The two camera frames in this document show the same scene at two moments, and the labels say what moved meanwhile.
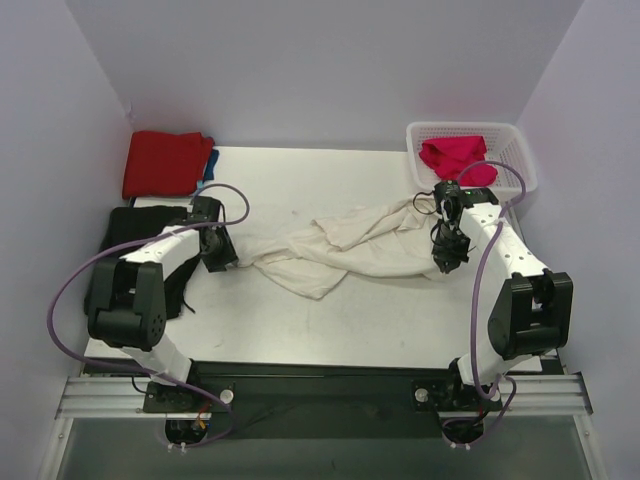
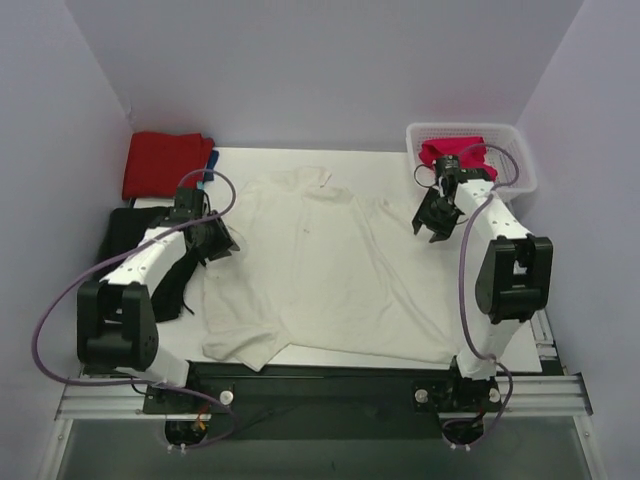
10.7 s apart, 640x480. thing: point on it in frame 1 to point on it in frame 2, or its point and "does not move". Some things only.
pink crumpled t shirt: [461, 159] does not move
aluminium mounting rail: [551, 394] does not move
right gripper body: [450, 255] to [437, 218]
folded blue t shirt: [209, 171] does not move
